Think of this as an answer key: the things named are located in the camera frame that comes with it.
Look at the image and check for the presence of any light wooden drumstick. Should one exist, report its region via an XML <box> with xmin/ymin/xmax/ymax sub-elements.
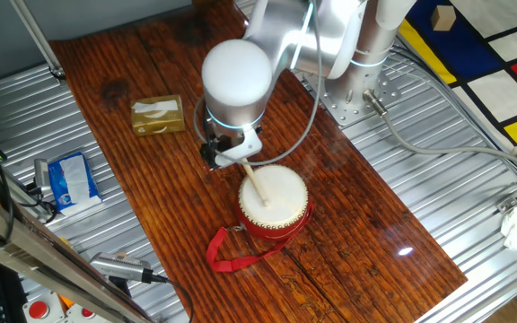
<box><xmin>241</xmin><ymin>157</ymin><xmax>271</xmax><ymax>208</ymax></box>

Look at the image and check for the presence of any red emergency stop button box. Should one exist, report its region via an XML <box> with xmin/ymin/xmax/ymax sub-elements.
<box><xmin>63</xmin><ymin>304</ymin><xmax>110</xmax><ymax>323</ymax></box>
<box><xmin>22</xmin><ymin>291</ymin><xmax>66</xmax><ymax>323</ymax></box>

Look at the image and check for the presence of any black camera cable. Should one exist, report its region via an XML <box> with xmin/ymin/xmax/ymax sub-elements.
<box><xmin>150</xmin><ymin>272</ymin><xmax>196</xmax><ymax>323</ymax></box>

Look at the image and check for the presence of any gold tissue box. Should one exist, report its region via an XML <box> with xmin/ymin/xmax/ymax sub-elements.
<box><xmin>130</xmin><ymin>94</ymin><xmax>187</xmax><ymax>137</ymax></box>

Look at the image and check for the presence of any brown wooden board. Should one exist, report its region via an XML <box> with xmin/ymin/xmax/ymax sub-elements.
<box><xmin>48</xmin><ymin>4</ymin><xmax>469</xmax><ymax>323</ymax></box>

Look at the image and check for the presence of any metal frame beam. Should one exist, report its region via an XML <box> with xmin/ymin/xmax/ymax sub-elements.
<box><xmin>0</xmin><ymin>183</ymin><xmax>156</xmax><ymax>323</ymax></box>

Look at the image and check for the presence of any red drum white head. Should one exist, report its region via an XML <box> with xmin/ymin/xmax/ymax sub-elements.
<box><xmin>234</xmin><ymin>163</ymin><xmax>316</xmax><ymax>241</ymax></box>

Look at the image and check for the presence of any red drum strap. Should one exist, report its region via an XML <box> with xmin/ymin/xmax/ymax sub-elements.
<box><xmin>206</xmin><ymin>200</ymin><xmax>316</xmax><ymax>274</ymax></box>

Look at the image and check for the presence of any grey base cable with connector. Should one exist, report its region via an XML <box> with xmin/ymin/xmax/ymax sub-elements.
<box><xmin>362</xmin><ymin>89</ymin><xmax>517</xmax><ymax>180</ymax></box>

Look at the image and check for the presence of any wrist camera with silver bracket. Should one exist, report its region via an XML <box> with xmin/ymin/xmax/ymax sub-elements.
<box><xmin>199</xmin><ymin>127</ymin><xmax>264</xmax><ymax>170</ymax></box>

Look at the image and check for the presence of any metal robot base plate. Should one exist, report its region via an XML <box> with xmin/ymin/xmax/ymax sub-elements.
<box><xmin>302</xmin><ymin>66</ymin><xmax>402</xmax><ymax>127</ymax></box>

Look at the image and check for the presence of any grey metal pole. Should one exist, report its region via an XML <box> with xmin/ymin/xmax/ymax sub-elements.
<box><xmin>9</xmin><ymin>0</ymin><xmax>66</xmax><ymax>82</ymax></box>

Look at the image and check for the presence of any blue tissue pack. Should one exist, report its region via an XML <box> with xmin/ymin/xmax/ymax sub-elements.
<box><xmin>47</xmin><ymin>151</ymin><xmax>103</xmax><ymax>217</ymax></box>

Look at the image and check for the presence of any small silver camera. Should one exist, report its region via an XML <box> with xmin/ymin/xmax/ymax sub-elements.
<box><xmin>32</xmin><ymin>158</ymin><xmax>53</xmax><ymax>198</ymax></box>

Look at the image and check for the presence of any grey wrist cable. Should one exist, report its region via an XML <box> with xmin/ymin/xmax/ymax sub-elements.
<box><xmin>193</xmin><ymin>0</ymin><xmax>323</xmax><ymax>167</ymax></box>

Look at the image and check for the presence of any silver camera with black plug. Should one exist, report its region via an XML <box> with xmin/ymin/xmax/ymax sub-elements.
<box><xmin>89</xmin><ymin>251</ymin><xmax>154</xmax><ymax>284</ymax></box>

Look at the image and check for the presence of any colourful block pattern cloth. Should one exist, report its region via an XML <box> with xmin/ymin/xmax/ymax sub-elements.
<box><xmin>397</xmin><ymin>0</ymin><xmax>517</xmax><ymax>149</ymax></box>

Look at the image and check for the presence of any small wooden cube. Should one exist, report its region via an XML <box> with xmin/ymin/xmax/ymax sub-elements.
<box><xmin>430</xmin><ymin>4</ymin><xmax>458</xmax><ymax>32</ymax></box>

